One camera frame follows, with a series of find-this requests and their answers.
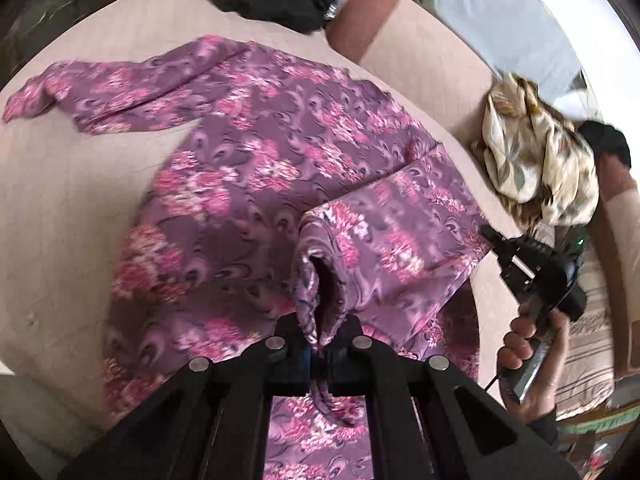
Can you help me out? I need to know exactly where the purple floral garment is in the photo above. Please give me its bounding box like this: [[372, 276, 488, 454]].
[[2, 34, 494, 480]]

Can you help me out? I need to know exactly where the person's right hand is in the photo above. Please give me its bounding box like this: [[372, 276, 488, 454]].
[[497, 300, 573, 426]]

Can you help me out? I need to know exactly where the beige floral crumpled cloth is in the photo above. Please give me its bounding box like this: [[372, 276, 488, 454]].
[[471, 73, 599, 230]]

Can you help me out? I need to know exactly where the striped beige cushion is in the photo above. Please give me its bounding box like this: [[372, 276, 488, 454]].
[[555, 230, 615, 419]]

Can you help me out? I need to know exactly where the small black cloth on armrest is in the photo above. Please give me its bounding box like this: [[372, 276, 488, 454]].
[[578, 120, 631, 169]]

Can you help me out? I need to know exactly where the pink quilted sofa bed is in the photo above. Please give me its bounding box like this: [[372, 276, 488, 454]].
[[0, 0, 640, 430]]

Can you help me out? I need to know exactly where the grey pillow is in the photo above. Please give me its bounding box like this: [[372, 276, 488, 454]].
[[414, 0, 586, 103]]

